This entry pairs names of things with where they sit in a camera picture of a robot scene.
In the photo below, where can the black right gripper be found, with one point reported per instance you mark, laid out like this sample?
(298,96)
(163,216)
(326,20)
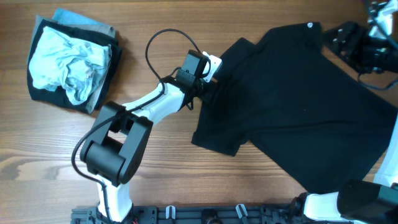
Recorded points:
(358,35)

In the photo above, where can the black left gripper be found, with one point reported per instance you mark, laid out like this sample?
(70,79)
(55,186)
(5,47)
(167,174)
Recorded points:
(212,92)

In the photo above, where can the black t-shirt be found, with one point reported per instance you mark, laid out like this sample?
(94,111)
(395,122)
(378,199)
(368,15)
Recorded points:
(305,113)

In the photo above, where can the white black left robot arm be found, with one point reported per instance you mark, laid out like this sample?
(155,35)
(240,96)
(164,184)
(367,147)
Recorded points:
(113,148)

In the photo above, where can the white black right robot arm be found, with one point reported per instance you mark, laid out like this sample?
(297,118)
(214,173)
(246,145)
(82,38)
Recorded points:
(358,201)

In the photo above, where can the blue folded garment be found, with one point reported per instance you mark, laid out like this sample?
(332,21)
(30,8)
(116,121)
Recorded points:
(64,16)

